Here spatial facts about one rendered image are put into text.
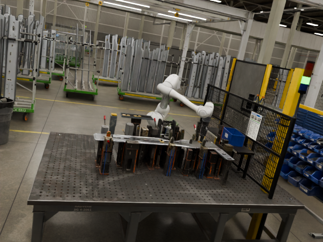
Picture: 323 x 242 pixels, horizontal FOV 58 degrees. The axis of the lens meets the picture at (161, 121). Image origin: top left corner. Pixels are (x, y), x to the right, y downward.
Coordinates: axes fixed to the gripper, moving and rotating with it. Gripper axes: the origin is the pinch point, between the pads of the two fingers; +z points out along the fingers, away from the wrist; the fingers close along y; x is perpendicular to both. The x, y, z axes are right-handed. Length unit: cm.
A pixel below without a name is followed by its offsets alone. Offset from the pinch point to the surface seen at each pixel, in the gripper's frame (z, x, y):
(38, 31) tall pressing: -67, -254, -750
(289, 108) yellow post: -54, 58, 51
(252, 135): -12, 54, 13
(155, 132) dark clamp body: 2, -50, -16
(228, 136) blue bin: -3.5, 34.7, -4.3
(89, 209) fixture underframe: 46, -120, 68
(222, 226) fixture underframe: 64, 5, 71
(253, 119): -29, 54, 6
